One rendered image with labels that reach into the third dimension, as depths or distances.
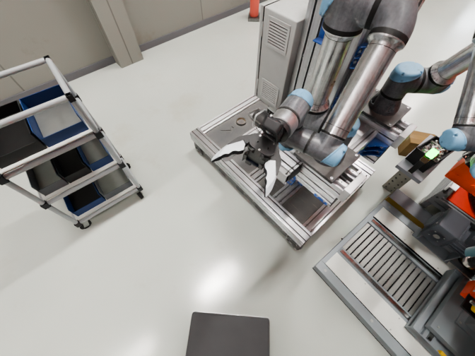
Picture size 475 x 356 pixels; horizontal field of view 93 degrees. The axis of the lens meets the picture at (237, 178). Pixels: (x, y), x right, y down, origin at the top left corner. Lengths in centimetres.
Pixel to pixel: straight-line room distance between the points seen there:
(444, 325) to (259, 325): 101
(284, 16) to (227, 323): 142
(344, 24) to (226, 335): 132
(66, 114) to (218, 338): 142
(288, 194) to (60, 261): 169
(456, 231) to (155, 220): 195
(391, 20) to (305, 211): 120
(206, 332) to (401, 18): 137
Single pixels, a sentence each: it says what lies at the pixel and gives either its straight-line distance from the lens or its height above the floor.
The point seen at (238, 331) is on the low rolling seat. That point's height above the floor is 34.
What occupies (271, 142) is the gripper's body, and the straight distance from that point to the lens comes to 56.
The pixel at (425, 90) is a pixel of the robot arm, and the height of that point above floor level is 97.
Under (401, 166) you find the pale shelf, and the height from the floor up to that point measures 45.
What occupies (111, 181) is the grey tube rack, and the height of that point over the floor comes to 19.
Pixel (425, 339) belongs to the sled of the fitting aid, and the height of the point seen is 17.
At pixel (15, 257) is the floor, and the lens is 233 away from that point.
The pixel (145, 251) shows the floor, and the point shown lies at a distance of 184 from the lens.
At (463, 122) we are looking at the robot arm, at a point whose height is 113.
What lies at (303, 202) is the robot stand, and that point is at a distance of 168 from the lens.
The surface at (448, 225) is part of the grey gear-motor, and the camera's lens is 181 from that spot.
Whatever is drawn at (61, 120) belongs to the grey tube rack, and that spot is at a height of 79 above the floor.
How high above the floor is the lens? 167
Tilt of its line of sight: 58 degrees down
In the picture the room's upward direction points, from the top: straight up
